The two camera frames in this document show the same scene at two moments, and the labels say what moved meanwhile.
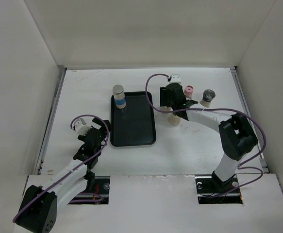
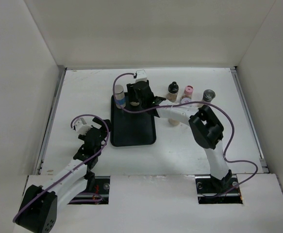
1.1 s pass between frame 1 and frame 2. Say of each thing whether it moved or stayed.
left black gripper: stayed
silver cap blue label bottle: stayed
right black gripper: moved
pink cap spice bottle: stayed
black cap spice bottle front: moved
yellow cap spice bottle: stayed
